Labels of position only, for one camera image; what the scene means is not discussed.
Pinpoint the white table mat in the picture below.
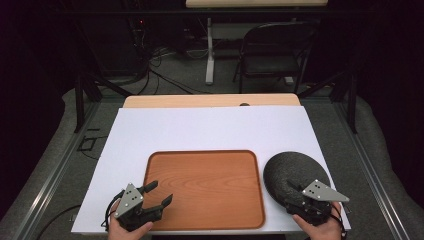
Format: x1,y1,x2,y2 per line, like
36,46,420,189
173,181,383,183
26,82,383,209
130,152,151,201
71,105,352,235

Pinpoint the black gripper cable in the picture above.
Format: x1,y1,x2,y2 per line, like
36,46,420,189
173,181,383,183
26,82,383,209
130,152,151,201
100,190,125,232
329,203,348,240

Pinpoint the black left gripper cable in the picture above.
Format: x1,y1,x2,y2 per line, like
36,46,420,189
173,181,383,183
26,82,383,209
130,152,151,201
100,190,125,232

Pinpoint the black metal stand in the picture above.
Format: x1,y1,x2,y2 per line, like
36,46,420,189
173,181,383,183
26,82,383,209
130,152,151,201
73,70,135,134
297,70,359,135

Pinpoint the person's left hand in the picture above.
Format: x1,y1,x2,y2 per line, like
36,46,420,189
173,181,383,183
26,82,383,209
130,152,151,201
107,199,155,240

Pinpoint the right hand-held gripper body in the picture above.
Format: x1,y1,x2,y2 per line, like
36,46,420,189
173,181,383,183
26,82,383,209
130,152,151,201
284,179,351,227

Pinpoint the person's right hand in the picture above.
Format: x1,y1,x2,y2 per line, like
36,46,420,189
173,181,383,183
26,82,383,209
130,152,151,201
292,201,344,240

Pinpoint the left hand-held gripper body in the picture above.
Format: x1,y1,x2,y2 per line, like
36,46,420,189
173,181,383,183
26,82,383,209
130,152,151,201
113,182,165,233

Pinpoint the brown wooden tray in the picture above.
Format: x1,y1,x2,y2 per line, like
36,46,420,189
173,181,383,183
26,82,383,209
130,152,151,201
142,149,267,231

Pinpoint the white desk leg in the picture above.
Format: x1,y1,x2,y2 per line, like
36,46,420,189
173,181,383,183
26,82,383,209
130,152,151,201
204,17,216,86

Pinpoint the dark speckled round plate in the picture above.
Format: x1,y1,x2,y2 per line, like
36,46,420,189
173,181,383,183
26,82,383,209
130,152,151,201
262,151,332,215

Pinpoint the aluminium floor rail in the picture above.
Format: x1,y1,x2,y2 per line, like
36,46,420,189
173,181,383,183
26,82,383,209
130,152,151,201
331,99,413,240
13,99,102,240

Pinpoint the black folding chair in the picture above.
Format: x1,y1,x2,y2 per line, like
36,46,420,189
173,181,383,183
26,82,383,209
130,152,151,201
232,20,320,95

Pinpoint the bundle of floor cables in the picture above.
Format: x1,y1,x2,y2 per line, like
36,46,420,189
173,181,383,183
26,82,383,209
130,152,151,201
131,18,209,97

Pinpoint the beige desk top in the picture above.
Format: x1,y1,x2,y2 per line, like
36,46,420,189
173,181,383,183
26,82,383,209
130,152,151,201
185,0,330,9

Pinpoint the black floor cable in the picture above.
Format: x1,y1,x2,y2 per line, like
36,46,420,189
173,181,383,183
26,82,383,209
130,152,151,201
34,204,82,240

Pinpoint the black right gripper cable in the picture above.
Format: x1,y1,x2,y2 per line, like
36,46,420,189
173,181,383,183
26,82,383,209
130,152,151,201
329,203,348,240

